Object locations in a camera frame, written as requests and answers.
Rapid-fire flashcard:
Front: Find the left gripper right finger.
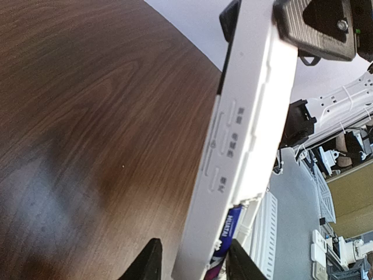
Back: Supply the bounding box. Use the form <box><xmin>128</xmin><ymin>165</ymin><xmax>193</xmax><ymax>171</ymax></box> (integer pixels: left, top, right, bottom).
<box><xmin>226</xmin><ymin>239</ymin><xmax>267</xmax><ymax>280</ymax></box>

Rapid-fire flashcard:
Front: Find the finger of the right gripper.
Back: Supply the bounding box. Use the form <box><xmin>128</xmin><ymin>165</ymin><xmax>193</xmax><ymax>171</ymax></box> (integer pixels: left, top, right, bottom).
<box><xmin>219</xmin><ymin>0</ymin><xmax>241</xmax><ymax>43</ymax></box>
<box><xmin>273</xmin><ymin>1</ymin><xmax>356</xmax><ymax>61</ymax></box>

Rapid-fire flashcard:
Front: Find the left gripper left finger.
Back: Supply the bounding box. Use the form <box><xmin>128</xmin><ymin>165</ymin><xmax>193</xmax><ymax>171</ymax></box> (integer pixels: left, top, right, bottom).
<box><xmin>118</xmin><ymin>238</ymin><xmax>163</xmax><ymax>280</ymax></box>

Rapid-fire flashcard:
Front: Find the purple battery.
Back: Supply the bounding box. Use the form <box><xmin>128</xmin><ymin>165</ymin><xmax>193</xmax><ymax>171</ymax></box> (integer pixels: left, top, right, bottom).
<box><xmin>204</xmin><ymin>205</ymin><xmax>242</xmax><ymax>279</ymax></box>

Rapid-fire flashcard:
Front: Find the white remote control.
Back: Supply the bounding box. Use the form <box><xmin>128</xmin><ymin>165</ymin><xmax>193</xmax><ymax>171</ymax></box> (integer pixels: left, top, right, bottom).
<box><xmin>171</xmin><ymin>1</ymin><xmax>298</xmax><ymax>279</ymax></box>

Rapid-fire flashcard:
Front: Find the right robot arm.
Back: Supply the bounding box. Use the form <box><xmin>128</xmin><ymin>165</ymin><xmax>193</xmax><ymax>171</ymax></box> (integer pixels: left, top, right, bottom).
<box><xmin>273</xmin><ymin>1</ymin><xmax>372</xmax><ymax>148</ymax></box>

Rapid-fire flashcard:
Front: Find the white plastic basket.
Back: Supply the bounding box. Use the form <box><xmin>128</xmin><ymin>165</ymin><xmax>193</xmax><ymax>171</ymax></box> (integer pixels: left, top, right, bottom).
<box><xmin>309</xmin><ymin>150</ymin><xmax>336</xmax><ymax>223</ymax></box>

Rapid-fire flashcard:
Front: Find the white slotted cable duct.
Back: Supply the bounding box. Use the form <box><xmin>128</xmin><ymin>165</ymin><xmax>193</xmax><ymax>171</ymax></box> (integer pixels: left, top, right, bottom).
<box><xmin>250</xmin><ymin>192</ymin><xmax>278</xmax><ymax>279</ymax></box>

